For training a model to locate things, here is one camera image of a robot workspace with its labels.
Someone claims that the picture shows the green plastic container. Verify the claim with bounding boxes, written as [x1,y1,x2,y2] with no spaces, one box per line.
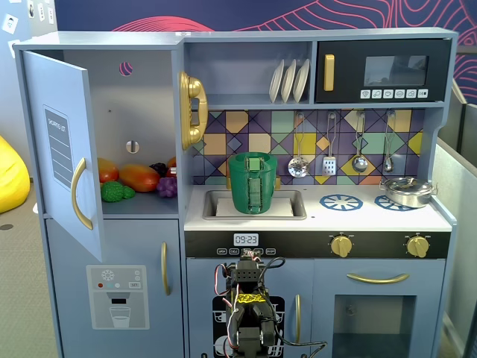
[228,151,279,216]

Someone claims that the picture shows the grey toy sink basin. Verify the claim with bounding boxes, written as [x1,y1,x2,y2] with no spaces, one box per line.
[203,189,307,221]

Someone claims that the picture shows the yellow beanbag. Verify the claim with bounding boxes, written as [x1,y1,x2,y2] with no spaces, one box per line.
[0,134,31,216]

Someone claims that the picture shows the blue oven door with window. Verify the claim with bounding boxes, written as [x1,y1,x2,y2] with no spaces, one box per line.
[313,259,446,358]

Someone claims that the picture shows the purple toy grapes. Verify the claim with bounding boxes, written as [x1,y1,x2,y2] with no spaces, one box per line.
[156,177,178,198]

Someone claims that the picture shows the steel toy ladle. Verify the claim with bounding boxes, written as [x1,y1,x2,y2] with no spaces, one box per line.
[351,110,370,174]

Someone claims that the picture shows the steel toy pot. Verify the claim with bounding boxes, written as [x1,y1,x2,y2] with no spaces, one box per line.
[379,180,437,209]

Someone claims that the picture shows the black toy microwave door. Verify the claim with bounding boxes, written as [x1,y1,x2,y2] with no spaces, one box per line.
[315,39,452,104]

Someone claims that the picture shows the steel toy spoon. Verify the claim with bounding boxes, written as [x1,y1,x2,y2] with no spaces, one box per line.
[383,110,397,173]

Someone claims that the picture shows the grey desk divider panel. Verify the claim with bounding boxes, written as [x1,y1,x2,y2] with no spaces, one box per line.
[434,143,477,348]

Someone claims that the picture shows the blue ice dispenser freezer door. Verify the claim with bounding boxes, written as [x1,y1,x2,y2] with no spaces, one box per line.
[44,219,183,358]

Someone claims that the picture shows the steel toy slotted spatula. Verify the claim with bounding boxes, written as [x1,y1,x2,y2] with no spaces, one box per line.
[322,111,338,176]

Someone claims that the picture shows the steel toy skimmer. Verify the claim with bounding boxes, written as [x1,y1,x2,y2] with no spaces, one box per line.
[287,111,311,179]

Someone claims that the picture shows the steel pot lid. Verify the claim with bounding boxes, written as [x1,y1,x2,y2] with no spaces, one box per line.
[383,176,433,195]

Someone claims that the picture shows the blue shopping list fridge door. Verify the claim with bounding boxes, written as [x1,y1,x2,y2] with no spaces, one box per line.
[21,50,105,264]

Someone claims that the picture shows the green toy leafy vegetable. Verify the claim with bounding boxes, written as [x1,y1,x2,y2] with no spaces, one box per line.
[100,180,136,203]

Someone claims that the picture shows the blue wooden toy kitchen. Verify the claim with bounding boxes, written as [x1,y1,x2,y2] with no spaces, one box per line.
[13,26,459,358]

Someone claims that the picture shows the orange toy papaya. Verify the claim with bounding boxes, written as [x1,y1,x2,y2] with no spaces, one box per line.
[119,163,161,193]

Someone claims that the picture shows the gold stove knob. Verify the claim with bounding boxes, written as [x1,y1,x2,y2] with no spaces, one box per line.
[330,234,353,258]
[406,235,430,258]

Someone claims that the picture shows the white toy plate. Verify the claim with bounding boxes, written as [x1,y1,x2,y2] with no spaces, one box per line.
[292,58,311,103]
[268,59,286,104]
[279,58,298,104]

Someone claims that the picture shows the red yellow toy mango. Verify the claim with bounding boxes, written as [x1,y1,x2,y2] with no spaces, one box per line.
[97,157,120,183]

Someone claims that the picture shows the long black cable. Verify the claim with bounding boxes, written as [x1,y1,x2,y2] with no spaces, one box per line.
[277,337,329,358]

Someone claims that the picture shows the gold toy telephone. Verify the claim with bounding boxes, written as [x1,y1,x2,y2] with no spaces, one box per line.
[177,70,209,151]

